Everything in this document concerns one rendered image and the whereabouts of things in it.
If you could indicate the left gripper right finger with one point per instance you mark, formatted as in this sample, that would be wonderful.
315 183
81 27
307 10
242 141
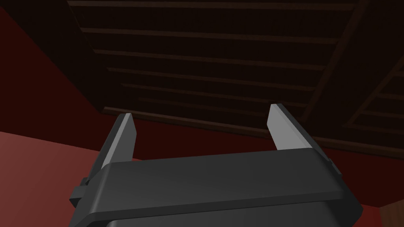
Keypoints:
288 129

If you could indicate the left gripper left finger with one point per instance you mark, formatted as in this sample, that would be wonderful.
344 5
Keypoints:
117 143

